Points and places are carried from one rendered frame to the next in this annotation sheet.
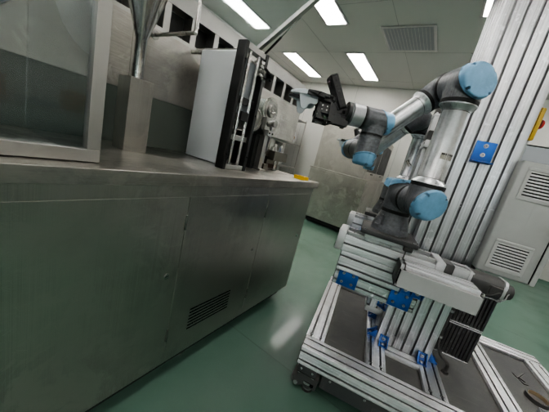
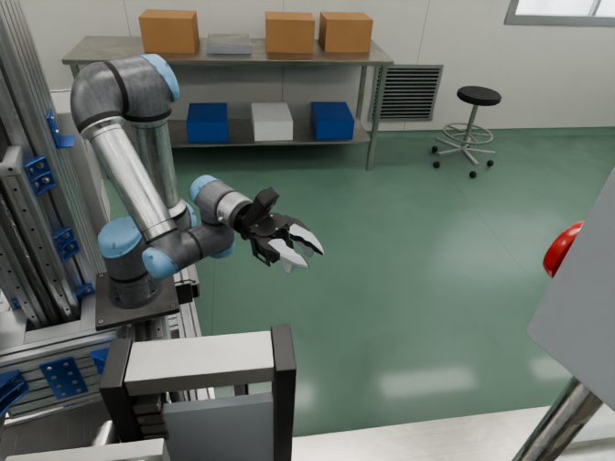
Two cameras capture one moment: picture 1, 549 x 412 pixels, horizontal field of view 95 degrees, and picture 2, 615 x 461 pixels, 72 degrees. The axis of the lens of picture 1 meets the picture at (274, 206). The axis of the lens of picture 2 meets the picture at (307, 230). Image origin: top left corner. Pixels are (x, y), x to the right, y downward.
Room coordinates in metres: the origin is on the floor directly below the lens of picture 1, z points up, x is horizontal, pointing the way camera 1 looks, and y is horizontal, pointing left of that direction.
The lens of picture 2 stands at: (1.30, 0.48, 1.75)
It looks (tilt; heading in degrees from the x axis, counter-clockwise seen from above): 37 degrees down; 228
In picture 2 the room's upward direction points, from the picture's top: 3 degrees clockwise
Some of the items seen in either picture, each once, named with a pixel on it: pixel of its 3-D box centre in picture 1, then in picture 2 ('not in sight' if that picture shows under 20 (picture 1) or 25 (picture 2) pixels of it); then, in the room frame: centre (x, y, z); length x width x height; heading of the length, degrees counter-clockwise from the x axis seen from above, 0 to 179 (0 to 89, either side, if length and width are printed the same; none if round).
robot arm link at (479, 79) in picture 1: (442, 145); (156, 164); (0.95, -0.53, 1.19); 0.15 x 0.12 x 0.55; 7
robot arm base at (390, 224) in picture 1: (391, 220); (132, 277); (1.09, -0.51, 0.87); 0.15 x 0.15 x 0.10
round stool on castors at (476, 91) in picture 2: not in sight; (469, 130); (-1.93, -1.19, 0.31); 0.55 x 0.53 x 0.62; 149
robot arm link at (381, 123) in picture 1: (375, 122); (215, 198); (0.93, -0.27, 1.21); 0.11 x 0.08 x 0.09; 97
